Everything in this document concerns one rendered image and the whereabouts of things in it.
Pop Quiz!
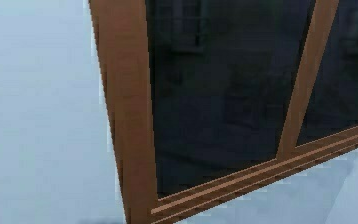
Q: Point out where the brown wooden framed window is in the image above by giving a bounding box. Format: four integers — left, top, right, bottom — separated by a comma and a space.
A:
87, 0, 358, 224

